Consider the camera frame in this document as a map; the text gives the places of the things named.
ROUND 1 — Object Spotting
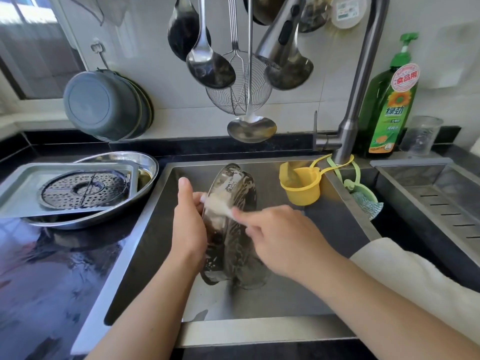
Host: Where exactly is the person's left hand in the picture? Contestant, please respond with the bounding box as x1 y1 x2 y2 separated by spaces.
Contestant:
170 176 210 272

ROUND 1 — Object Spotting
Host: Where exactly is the person's right hand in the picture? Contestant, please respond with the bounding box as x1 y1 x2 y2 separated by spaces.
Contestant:
230 204 337 287

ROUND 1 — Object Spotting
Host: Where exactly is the white cleaning brush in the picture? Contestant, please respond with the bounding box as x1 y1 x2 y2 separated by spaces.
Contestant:
200 191 238 219

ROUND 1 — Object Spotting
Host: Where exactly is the round steel pan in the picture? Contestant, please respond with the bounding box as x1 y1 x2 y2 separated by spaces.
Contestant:
198 162 272 290

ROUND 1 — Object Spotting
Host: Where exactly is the black round steamer rack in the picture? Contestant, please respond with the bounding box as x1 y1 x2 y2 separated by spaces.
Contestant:
38 169 132 212

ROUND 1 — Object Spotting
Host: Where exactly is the person's right forearm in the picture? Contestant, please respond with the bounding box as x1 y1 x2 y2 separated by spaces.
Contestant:
303 251 480 360

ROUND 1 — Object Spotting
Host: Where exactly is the person's left forearm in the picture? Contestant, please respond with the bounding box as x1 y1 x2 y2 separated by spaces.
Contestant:
84 254 204 360

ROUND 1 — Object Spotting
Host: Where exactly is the yellow hanging sink cup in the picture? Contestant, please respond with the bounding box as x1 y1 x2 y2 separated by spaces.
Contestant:
278 152 354 207

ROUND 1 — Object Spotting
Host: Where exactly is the stainless steel sink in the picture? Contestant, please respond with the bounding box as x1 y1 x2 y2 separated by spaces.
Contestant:
70 156 383 356

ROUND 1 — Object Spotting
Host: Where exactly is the round steel basin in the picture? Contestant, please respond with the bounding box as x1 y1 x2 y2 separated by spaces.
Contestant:
21 150 161 230

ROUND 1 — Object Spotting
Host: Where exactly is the green hanging sponge holder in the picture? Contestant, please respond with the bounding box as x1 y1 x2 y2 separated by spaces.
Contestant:
325 155 384 221

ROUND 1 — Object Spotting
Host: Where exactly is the dark green hanging basin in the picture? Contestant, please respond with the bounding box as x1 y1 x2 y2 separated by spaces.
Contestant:
133 77 156 139

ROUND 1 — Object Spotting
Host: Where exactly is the white dish rag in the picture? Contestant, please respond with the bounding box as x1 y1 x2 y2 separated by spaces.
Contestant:
350 236 480 346

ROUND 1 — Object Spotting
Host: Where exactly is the grey hanging basin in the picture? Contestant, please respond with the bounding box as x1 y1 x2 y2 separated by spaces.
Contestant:
63 68 144 143

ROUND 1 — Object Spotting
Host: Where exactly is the steel sink drain tray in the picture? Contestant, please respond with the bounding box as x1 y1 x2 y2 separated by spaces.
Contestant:
370 156 480 269

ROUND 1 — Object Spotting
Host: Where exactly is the steel soup ladle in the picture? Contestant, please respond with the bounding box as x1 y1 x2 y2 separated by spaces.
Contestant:
185 0 237 90

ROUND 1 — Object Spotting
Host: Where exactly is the green dish soap bottle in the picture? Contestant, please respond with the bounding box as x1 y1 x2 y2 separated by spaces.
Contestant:
359 32 422 158

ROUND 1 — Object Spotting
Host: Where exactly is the clear plastic cup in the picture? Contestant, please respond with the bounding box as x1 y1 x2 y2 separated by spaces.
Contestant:
399 115 444 157

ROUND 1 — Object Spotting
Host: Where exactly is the rectangular steel tray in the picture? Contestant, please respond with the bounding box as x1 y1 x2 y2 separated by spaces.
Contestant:
0 160 141 220

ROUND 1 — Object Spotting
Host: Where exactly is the steel gooseneck faucet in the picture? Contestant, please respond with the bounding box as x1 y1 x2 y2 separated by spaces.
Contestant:
254 0 392 165

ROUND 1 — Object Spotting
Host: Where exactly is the hanging steel ladles and skimmer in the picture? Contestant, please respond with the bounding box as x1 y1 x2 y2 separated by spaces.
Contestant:
166 0 213 62

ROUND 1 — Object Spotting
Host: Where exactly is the white dish brush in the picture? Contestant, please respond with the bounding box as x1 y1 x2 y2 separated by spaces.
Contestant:
329 0 369 30

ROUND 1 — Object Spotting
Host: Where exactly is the yellow-handled steel ladle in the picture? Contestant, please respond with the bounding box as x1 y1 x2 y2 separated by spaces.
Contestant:
226 0 279 145

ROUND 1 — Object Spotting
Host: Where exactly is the wire mesh skimmer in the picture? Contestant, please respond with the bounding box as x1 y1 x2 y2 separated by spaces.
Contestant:
205 0 274 116

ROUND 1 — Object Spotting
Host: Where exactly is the steel wall hook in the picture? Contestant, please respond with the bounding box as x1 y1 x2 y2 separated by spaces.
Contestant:
90 41 111 73

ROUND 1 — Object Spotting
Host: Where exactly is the orange-handled brass ladle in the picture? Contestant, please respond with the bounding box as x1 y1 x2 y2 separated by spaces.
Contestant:
243 0 293 26

